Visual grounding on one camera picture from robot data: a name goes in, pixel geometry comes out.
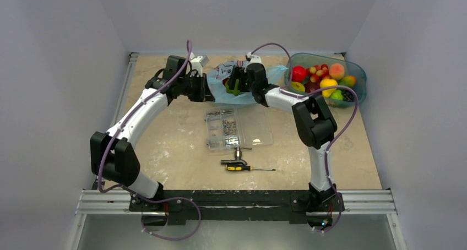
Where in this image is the light blue printed plastic bag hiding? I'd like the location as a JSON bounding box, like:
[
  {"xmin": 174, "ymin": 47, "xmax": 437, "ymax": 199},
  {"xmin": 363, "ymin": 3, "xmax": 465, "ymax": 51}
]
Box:
[{"xmin": 207, "ymin": 60, "xmax": 286, "ymax": 107}]

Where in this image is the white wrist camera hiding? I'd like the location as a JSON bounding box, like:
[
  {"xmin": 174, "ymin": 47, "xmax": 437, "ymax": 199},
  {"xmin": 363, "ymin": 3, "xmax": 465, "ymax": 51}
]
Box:
[
  {"xmin": 245, "ymin": 52, "xmax": 262, "ymax": 64},
  {"xmin": 188, "ymin": 53, "xmax": 209, "ymax": 75}
]

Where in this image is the green fake lumpy fruit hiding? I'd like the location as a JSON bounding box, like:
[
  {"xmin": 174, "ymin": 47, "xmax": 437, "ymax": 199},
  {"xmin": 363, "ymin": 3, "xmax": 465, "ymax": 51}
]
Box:
[{"xmin": 330, "ymin": 89, "xmax": 344, "ymax": 101}]

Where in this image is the aluminium frame rail left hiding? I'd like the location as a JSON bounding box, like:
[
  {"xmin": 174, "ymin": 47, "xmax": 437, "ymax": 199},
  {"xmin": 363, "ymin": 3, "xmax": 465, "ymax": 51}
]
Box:
[{"xmin": 91, "ymin": 52, "xmax": 140, "ymax": 190}]

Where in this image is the yellow fake starfruit slice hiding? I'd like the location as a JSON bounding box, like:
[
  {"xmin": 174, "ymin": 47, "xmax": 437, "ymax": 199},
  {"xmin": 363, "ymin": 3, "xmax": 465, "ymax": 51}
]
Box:
[{"xmin": 290, "ymin": 81, "xmax": 306, "ymax": 93}]

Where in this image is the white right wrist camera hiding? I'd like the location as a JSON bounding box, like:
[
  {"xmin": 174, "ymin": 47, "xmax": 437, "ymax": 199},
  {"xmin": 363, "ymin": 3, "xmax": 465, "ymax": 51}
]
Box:
[{"xmin": 245, "ymin": 52, "xmax": 262, "ymax": 64}]

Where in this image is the fake peach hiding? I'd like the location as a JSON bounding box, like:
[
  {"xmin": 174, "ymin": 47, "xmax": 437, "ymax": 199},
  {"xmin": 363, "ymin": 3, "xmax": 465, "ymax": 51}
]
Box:
[{"xmin": 329, "ymin": 63, "xmax": 345, "ymax": 80}]

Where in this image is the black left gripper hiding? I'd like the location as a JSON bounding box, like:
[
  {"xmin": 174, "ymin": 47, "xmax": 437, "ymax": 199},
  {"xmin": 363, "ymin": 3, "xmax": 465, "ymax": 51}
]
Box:
[{"xmin": 178, "ymin": 73, "xmax": 215, "ymax": 102}]

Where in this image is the teal transparent plastic bin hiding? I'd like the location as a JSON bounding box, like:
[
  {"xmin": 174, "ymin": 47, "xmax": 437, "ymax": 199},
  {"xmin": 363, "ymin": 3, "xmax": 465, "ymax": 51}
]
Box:
[{"xmin": 284, "ymin": 53, "xmax": 367, "ymax": 108}]

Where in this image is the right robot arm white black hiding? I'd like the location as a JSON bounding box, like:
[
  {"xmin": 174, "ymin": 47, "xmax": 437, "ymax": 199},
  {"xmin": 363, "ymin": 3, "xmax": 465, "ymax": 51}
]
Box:
[{"xmin": 226, "ymin": 63, "xmax": 338, "ymax": 212}]

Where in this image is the black metal hand tool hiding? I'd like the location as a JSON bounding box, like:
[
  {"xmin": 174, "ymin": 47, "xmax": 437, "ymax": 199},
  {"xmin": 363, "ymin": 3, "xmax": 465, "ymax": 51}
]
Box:
[{"xmin": 220, "ymin": 146, "xmax": 252, "ymax": 165}]

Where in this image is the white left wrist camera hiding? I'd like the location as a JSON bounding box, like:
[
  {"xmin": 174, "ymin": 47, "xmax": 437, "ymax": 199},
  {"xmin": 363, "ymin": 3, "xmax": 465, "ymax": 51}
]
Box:
[{"xmin": 188, "ymin": 53, "xmax": 209, "ymax": 75}]

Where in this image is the aluminium frame rail front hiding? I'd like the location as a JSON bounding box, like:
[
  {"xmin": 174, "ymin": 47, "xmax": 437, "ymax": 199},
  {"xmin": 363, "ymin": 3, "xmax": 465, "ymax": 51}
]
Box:
[{"xmin": 74, "ymin": 190, "xmax": 397, "ymax": 215}]

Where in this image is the dark fake grape bunch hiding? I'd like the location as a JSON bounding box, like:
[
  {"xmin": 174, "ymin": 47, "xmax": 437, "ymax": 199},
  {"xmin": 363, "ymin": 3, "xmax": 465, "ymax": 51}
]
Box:
[{"xmin": 342, "ymin": 90, "xmax": 355, "ymax": 102}]

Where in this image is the aluminium frame rail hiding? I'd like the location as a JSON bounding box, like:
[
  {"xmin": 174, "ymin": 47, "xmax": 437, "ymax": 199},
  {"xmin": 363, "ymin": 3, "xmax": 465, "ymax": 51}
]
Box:
[
  {"xmin": 74, "ymin": 190, "xmax": 397, "ymax": 215},
  {"xmin": 91, "ymin": 52, "xmax": 140, "ymax": 190}
]

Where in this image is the fake mango green red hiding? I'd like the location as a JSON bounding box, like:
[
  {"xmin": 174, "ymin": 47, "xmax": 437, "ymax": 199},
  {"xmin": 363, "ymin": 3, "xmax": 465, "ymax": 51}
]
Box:
[{"xmin": 339, "ymin": 75, "xmax": 357, "ymax": 88}]

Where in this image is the clear plastic screw organizer box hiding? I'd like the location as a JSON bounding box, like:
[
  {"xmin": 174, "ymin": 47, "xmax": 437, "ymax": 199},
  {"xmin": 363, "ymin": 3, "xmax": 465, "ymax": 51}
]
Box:
[{"xmin": 204, "ymin": 105, "xmax": 274, "ymax": 151}]

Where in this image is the yellow black screwdriver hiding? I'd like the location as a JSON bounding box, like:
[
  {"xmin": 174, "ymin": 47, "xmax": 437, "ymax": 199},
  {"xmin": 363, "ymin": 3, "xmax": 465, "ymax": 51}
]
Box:
[{"xmin": 226, "ymin": 165, "xmax": 276, "ymax": 172}]

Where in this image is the yellow fake pear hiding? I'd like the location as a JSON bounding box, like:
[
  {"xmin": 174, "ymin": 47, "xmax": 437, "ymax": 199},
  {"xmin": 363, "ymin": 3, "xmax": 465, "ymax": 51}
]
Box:
[{"xmin": 319, "ymin": 79, "xmax": 338, "ymax": 97}]

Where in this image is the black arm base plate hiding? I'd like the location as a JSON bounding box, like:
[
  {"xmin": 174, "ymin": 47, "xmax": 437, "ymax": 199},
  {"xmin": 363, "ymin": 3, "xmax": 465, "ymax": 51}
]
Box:
[{"xmin": 129, "ymin": 190, "xmax": 345, "ymax": 227}]

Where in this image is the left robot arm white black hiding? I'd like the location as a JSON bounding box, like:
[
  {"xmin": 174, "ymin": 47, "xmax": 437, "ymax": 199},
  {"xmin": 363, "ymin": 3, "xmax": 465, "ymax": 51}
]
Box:
[{"xmin": 90, "ymin": 54, "xmax": 214, "ymax": 211}]

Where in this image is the dark red fake apple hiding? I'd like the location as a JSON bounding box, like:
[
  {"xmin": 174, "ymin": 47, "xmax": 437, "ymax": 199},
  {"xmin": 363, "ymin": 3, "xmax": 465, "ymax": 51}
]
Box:
[{"xmin": 305, "ymin": 82, "xmax": 320, "ymax": 93}]

